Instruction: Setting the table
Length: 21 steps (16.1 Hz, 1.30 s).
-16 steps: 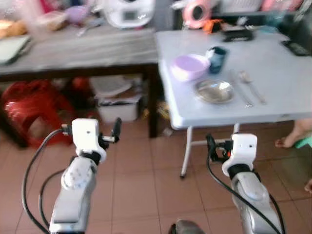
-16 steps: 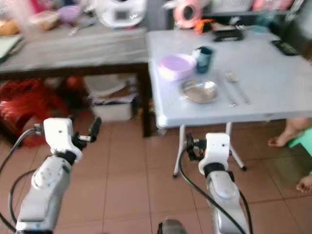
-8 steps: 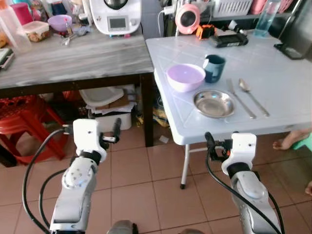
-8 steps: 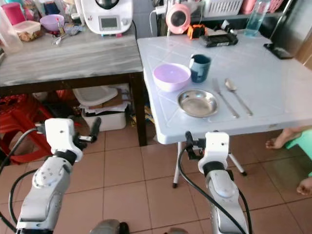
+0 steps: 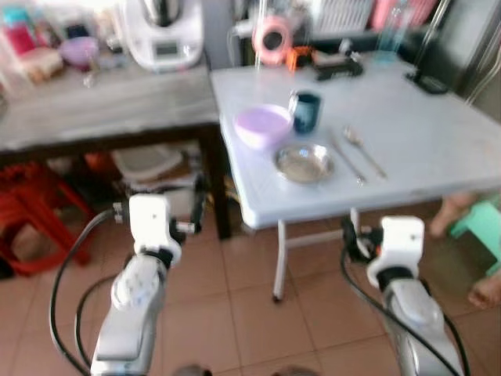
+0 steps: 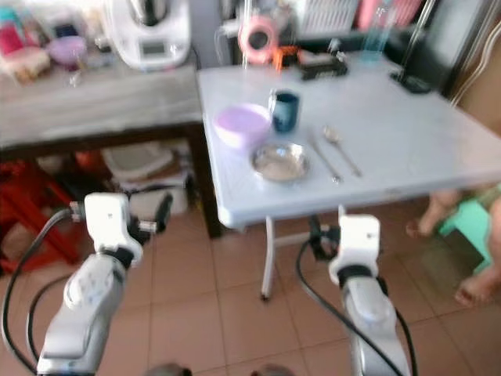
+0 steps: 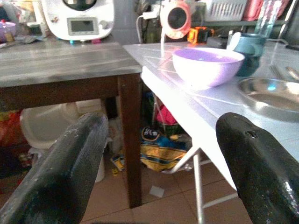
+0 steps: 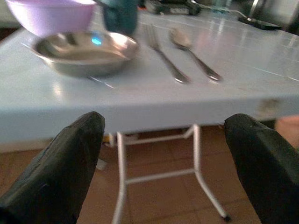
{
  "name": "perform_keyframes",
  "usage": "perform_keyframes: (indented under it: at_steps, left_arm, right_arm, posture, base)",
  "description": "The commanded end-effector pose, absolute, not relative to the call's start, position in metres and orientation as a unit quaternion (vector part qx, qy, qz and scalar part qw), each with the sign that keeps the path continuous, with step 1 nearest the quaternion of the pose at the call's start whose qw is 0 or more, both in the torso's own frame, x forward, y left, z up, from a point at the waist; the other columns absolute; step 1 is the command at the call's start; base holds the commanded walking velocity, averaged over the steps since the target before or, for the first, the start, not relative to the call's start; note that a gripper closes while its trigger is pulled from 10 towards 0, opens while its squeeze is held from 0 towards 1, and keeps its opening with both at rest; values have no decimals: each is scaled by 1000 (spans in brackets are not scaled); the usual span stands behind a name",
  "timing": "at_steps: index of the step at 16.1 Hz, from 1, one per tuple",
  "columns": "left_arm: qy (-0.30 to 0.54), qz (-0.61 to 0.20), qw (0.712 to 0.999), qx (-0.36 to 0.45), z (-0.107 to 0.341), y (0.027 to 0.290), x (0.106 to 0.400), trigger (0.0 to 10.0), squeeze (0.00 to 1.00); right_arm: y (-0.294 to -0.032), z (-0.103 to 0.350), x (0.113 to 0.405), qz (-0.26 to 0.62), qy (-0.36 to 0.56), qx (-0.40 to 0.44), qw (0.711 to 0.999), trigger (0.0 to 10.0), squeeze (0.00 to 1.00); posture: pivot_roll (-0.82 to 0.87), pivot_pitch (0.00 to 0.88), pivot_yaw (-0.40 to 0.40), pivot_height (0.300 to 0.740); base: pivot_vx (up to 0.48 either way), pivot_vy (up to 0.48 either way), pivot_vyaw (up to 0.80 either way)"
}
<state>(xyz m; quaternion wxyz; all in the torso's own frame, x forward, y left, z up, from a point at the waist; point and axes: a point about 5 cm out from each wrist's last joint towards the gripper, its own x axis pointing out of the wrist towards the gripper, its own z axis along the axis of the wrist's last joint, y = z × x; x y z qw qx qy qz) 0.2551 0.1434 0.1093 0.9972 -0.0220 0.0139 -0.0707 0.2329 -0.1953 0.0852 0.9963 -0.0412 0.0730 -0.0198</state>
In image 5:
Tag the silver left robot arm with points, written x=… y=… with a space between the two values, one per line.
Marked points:
x=129 y=321

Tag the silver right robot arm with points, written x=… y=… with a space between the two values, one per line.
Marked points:
x=419 y=321

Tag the white box under table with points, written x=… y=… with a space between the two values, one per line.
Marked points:
x=149 y=163

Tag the slim metal utensil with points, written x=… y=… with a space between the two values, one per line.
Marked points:
x=346 y=158

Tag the round metal plate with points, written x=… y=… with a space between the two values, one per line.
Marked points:
x=304 y=164

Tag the large purple plastic bowl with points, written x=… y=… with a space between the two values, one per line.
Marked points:
x=262 y=129

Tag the person's bare legs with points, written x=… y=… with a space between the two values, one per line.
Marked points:
x=450 y=213

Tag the metal spoon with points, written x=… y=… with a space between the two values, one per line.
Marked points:
x=354 y=138

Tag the white folding table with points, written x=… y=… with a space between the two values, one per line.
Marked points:
x=423 y=141

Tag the green plastic stool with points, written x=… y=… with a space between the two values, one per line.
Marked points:
x=481 y=223

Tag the dark teal cup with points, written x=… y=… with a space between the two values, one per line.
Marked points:
x=307 y=113

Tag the dark wooden grey-topped table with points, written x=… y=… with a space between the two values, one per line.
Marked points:
x=102 y=110

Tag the red plastic stool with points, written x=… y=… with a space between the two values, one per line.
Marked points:
x=39 y=219

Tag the white kitchen appliance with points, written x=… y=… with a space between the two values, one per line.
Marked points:
x=164 y=39

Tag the black stand with rod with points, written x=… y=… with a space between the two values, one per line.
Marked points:
x=427 y=82

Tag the black tabletop device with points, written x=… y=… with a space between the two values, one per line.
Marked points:
x=338 y=66

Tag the small orange object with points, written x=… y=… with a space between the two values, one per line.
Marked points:
x=299 y=58

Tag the pink round fan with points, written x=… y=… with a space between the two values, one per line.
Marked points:
x=272 y=41

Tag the small purple bowl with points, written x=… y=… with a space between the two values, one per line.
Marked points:
x=78 y=53

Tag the clear blue bottle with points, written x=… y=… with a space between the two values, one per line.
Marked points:
x=390 y=35

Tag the pink plastic container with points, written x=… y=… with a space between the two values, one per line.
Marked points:
x=17 y=39

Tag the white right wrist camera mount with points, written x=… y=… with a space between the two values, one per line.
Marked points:
x=401 y=247

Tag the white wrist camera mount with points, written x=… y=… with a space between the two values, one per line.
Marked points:
x=150 y=219
x=401 y=247

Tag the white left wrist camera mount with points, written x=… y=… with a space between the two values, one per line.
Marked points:
x=150 y=219

